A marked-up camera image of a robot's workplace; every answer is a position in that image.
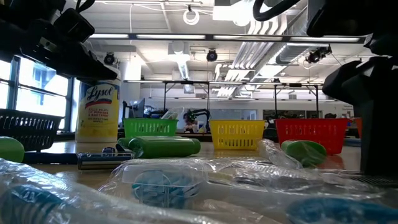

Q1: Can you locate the yellow plastic basket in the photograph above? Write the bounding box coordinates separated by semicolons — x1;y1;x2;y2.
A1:
208;119;266;151

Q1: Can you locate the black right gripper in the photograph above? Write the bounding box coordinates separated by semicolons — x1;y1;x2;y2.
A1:
322;30;398;175

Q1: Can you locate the white coiled cable ring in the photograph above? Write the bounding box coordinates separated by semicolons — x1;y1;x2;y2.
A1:
182;4;200;26

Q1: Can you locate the green plastic basket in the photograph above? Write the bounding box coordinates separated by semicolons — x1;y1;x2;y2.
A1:
123;118;180;140

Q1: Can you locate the black plastic basket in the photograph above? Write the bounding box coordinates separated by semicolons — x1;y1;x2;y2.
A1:
0;108;63;153

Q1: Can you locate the black ceiling camera cluster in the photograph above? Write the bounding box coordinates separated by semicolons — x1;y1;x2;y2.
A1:
306;45;333;65

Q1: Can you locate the red plastic basket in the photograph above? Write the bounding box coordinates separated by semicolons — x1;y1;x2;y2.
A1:
275;118;349;156

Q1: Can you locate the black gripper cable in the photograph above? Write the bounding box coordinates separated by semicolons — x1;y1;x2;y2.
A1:
252;0;301;22

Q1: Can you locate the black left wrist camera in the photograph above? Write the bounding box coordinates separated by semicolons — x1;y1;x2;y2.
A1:
52;7;96;43

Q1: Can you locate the background computer monitor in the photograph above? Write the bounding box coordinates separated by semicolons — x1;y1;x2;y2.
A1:
129;98;146;119

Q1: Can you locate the black crossbar with light strips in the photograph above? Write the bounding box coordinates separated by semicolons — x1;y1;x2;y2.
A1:
88;32;368;44

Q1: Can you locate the black comb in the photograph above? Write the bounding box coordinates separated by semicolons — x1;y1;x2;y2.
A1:
349;174;398;188

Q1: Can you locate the yellow white wipes canister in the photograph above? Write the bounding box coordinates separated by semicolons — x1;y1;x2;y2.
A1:
75;67;121;143

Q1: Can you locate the window with dark frame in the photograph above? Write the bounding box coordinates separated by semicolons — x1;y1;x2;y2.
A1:
0;55;77;133

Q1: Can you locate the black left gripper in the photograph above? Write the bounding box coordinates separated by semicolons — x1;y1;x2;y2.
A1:
0;12;119;82

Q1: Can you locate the black background workstation frame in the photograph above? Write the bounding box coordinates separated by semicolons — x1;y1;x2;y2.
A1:
123;80;338;125

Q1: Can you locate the silver ventilation duct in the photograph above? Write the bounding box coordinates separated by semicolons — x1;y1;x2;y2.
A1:
233;6;312;97

